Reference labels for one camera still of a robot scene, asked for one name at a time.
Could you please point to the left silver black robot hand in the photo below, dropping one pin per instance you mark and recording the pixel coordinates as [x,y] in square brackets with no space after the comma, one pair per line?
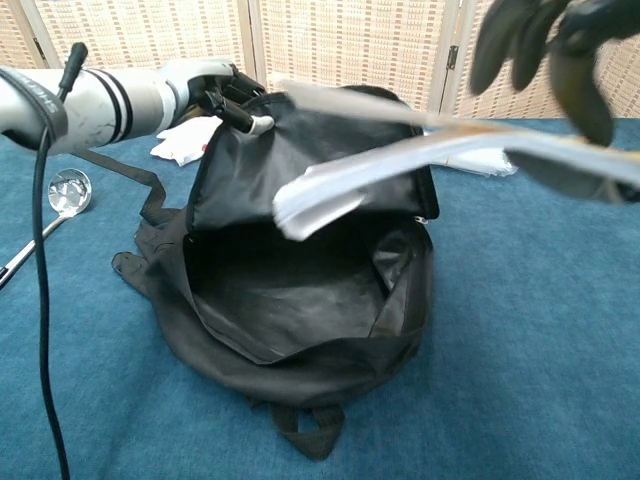
[200,75]

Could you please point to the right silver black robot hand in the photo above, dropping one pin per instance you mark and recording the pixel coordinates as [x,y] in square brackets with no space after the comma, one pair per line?
[575,90]

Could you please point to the white and yellow notebook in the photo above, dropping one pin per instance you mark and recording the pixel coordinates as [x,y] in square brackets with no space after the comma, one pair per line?
[350,195]

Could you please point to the black fabric backpack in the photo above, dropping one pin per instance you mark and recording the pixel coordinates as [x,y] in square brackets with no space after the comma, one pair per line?
[300,300]

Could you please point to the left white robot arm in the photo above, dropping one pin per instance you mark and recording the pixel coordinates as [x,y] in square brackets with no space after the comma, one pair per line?
[100,105]

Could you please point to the bundle of wrapped white straws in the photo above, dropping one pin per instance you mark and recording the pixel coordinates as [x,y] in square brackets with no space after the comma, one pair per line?
[480,162]

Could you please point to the woven folding screen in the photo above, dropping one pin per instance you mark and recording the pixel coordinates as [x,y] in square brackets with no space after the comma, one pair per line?
[350,40]

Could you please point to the stainless steel ladle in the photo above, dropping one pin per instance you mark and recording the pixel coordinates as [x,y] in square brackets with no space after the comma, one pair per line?
[70,195]

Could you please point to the blue table cover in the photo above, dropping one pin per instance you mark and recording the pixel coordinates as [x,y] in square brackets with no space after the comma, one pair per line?
[525,325]

